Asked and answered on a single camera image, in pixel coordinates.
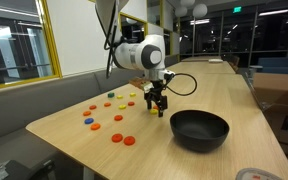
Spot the yellow framed glass window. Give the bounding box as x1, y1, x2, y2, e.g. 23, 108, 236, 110
0, 0, 63, 93
118, 11, 149, 64

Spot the black bowl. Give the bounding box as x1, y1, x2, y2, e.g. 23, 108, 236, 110
169, 109, 231, 154

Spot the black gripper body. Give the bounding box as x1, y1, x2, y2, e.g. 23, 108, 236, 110
143, 79, 169, 101

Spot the blue sofa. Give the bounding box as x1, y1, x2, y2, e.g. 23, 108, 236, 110
257, 56, 288, 80

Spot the black looping gripper cable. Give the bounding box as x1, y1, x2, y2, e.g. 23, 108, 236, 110
163, 72, 198, 97

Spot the gray upholstered bench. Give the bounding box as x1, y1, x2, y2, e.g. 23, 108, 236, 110
0, 54, 180, 180

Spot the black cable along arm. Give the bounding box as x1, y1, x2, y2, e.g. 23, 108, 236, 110
95, 0, 122, 79

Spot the brown wooden chair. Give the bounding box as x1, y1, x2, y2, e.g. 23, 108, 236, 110
228, 54, 241, 73

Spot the long ceiling light strip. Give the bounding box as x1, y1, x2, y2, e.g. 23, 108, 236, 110
258, 8, 288, 17

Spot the large orange ring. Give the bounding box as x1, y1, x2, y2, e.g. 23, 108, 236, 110
111, 133, 124, 143
123, 135, 136, 147

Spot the open brown cardboard box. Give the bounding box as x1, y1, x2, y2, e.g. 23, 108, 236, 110
250, 72, 288, 168

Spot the white round pendant lamp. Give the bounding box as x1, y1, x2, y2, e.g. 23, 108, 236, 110
174, 5, 188, 18
192, 3, 208, 19
179, 0, 196, 7

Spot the light wooden table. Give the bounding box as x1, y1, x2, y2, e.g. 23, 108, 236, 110
180, 55, 223, 63
157, 60, 237, 76

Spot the black equipment case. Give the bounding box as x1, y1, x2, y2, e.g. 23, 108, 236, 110
0, 159, 57, 180

